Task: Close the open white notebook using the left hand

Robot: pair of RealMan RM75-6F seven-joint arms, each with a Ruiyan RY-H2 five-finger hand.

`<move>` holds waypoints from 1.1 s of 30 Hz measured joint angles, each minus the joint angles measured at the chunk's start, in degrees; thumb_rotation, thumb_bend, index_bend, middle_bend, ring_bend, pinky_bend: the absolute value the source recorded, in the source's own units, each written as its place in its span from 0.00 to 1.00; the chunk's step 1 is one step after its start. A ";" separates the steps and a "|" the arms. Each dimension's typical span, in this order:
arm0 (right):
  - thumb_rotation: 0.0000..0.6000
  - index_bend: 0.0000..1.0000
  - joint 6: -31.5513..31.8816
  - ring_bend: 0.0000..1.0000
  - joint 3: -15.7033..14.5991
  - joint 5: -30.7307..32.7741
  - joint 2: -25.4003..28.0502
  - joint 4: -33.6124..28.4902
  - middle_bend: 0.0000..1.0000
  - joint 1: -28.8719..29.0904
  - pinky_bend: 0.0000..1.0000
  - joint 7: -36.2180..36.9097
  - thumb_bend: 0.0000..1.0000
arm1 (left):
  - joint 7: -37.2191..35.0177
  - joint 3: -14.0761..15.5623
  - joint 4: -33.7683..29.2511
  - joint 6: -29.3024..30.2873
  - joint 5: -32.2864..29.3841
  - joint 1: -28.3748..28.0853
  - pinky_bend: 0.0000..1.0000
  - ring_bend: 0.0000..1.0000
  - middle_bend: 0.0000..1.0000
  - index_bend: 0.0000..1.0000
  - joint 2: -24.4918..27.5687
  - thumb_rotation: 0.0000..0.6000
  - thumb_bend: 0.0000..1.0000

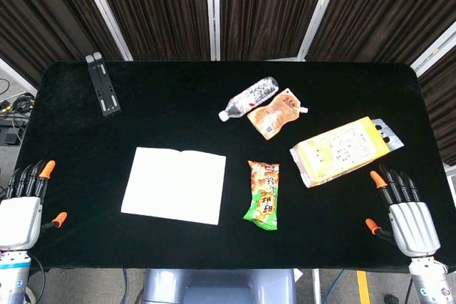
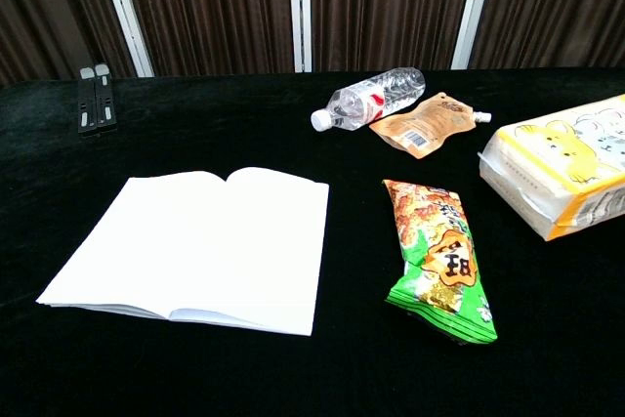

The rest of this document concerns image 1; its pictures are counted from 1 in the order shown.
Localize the black folding laptop stand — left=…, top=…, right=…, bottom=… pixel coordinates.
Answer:
left=85, top=52, right=123, bottom=117

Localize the clear plastic water bottle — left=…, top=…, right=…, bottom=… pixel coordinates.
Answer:
left=218, top=75, right=279, bottom=122

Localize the orange spouted drink pouch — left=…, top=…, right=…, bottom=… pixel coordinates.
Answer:
left=246, top=88, right=309, bottom=141

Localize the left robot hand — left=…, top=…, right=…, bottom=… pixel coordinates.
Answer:
left=0, top=159, right=68, bottom=251

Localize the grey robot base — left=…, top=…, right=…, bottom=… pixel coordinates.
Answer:
left=141, top=268, right=297, bottom=304

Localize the black cable bundle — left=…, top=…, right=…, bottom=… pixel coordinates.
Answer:
left=0, top=93, right=36, bottom=145

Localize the green orange snack packet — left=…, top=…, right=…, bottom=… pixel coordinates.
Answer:
left=242, top=160, right=281, bottom=231

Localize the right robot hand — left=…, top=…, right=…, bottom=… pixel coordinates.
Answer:
left=365, top=164, right=442, bottom=258

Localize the open white notebook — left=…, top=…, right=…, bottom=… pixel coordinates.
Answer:
left=120, top=146, right=227, bottom=226

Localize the yellow white snack bag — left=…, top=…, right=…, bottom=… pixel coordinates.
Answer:
left=289, top=116, right=392, bottom=189

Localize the black table cloth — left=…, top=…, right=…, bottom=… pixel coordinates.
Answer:
left=14, top=61, right=456, bottom=274

